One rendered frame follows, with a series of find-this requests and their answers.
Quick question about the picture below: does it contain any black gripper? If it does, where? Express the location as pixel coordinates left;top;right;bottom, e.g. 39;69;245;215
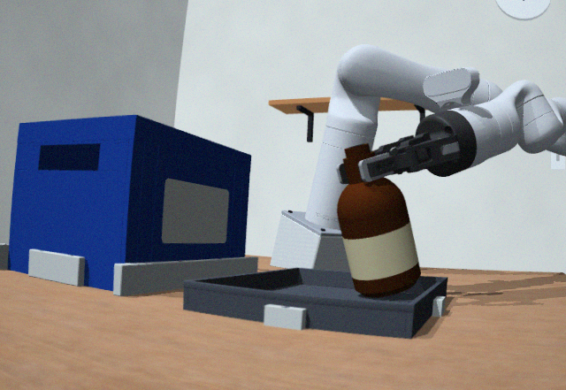
358;111;477;182

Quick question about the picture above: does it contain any blue crate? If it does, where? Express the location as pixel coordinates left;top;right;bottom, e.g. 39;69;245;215
8;115;251;291

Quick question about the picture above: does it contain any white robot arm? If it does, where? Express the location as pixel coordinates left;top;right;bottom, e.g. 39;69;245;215
305;44;566;230

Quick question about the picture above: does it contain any brown glass bottle with cream label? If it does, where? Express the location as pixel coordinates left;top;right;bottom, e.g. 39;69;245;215
337;143;421;298

